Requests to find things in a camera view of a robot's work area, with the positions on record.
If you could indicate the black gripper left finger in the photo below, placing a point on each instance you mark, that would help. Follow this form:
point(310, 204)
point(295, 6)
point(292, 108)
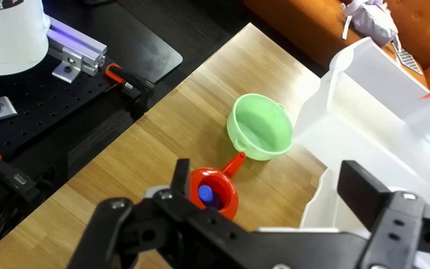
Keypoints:
point(181, 177)

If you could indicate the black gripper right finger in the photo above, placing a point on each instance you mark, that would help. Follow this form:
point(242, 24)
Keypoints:
point(362, 192)

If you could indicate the red toy teapot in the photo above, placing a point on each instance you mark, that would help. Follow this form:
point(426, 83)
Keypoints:
point(210, 187)

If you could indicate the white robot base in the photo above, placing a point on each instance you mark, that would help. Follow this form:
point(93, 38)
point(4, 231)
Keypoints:
point(23, 35)

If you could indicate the white plastic drawer unit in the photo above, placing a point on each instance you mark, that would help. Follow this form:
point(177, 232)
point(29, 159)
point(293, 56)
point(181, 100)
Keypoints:
point(371, 111)

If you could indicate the green plastic pot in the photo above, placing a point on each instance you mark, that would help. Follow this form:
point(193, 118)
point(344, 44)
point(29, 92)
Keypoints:
point(260, 127)

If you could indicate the orange black clamp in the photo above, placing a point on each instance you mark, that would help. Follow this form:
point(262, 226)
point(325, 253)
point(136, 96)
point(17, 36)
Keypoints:
point(133, 86)
point(18, 181)

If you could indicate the black perforated breadboard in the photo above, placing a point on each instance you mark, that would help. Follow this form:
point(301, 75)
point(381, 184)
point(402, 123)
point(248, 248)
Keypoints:
point(53, 111)

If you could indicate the white crumpled bag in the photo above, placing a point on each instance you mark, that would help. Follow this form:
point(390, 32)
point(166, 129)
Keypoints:
point(371, 18)

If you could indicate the aluminium extrusion bar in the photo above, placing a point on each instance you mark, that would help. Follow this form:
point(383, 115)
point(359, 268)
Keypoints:
point(75, 51)

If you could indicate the orange sofa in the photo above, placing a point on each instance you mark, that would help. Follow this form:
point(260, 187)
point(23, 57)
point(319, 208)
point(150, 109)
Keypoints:
point(316, 27)

